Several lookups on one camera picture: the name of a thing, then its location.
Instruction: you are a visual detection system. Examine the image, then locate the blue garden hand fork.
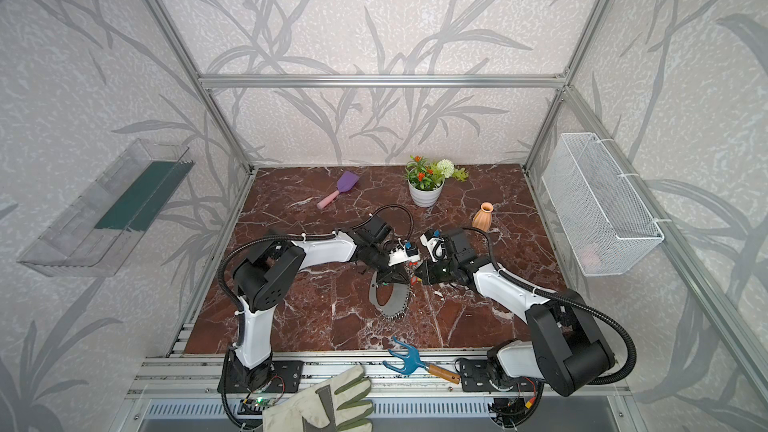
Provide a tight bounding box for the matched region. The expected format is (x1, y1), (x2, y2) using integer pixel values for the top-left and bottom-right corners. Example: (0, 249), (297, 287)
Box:
(382, 336), (461, 385)

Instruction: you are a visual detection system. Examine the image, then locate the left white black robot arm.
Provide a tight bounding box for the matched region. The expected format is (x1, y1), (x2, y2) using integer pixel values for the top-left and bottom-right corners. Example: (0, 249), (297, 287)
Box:
(217, 216), (421, 374)

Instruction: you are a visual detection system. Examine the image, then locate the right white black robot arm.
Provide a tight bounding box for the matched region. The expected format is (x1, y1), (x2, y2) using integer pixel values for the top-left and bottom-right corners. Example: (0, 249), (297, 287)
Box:
(415, 227), (637, 397)

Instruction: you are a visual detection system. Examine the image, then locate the small terracotta vase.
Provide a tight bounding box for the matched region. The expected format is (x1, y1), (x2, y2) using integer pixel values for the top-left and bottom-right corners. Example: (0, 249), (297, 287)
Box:
(472, 202), (494, 232)

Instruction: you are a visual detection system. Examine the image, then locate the purple pink toy spatula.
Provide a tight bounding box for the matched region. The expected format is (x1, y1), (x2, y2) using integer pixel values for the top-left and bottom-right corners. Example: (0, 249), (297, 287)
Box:
(317, 171), (360, 210)

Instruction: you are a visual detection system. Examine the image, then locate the white pot with flowers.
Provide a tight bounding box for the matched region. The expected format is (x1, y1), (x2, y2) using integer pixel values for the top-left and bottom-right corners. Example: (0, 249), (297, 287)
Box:
(405, 156), (469, 208)

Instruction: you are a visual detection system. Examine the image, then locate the white green work glove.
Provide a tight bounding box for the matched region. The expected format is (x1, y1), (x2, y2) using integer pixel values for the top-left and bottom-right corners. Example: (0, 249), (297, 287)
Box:
(263, 364), (374, 432)

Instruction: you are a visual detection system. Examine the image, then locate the green circuit board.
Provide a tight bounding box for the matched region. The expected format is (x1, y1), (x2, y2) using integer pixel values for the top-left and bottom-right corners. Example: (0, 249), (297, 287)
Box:
(237, 396), (281, 416)

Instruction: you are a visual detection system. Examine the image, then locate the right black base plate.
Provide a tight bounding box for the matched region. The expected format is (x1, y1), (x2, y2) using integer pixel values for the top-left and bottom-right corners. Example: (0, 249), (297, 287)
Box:
(454, 357), (497, 393)

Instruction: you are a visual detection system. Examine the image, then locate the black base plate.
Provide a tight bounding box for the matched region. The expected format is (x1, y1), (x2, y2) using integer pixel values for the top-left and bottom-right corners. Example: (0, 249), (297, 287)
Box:
(217, 357), (304, 394)
(454, 357), (497, 393)

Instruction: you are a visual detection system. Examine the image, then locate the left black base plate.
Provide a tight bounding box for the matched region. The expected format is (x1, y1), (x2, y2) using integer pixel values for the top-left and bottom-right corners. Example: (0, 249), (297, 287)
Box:
(217, 357), (304, 394)

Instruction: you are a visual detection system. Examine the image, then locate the white wire mesh basket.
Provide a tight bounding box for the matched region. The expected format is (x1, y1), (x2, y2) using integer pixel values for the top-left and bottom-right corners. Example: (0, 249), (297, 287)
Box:
(542, 132), (664, 277)

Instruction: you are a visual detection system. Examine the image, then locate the clear plastic wall tray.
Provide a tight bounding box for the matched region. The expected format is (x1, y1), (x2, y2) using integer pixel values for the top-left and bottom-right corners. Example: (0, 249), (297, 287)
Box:
(18, 139), (194, 277)

